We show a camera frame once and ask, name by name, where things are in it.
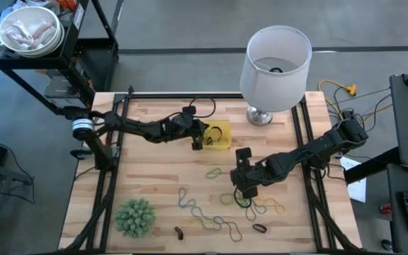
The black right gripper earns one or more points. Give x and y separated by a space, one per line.
251 175

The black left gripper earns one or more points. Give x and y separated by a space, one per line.
184 127

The white paper sheet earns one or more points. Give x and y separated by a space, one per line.
358 187

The white cart label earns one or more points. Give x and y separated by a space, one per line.
78 16

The red can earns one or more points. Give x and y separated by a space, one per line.
385 209

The orange package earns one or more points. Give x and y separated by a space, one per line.
66 3

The pale yellow thin rubber band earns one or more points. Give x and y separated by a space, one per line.
190 224

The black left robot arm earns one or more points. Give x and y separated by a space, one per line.
133 127

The grey flat box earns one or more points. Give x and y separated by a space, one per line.
60 88

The yellow plastic bin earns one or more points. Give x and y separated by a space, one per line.
227 131

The plastic wrapped sausage pack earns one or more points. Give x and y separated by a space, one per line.
42 28
20 33

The short thick dark rubber band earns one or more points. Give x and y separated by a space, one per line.
178 230
254 228

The teal rubber band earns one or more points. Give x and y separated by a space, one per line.
265 211

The white ceramic bowl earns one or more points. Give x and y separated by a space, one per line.
30 16

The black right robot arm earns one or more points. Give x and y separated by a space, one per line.
310 150

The white shade silver lamp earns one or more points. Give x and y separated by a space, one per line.
275 92

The dark thin rubber band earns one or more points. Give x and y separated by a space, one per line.
241 235
251 220

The black aluminium table frame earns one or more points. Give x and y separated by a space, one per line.
154 95

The green artificial potted plant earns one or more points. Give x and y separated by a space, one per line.
135 217

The green rubber band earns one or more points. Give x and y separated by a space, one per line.
207 174
221 199
243 203

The green rubber bands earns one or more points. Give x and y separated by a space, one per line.
221 134

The blue rubber band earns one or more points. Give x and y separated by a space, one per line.
181 197

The black utility cart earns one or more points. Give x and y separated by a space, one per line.
94 71

